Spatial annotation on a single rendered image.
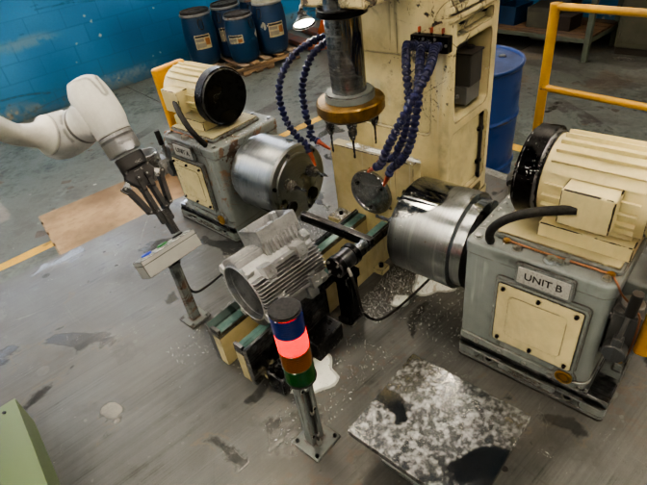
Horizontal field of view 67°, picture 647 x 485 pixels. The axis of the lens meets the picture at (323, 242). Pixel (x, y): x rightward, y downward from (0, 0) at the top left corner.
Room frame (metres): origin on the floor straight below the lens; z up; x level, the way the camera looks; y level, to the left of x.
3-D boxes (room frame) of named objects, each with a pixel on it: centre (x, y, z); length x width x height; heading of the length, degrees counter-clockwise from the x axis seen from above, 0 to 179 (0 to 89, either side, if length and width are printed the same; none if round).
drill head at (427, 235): (0.96, -0.33, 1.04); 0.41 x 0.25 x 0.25; 44
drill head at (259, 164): (1.46, 0.15, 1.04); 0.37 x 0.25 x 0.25; 44
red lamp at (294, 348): (0.61, 0.08, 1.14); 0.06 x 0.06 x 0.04
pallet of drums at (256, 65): (6.36, 0.64, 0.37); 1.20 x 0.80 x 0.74; 121
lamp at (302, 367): (0.61, 0.08, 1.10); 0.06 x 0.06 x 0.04
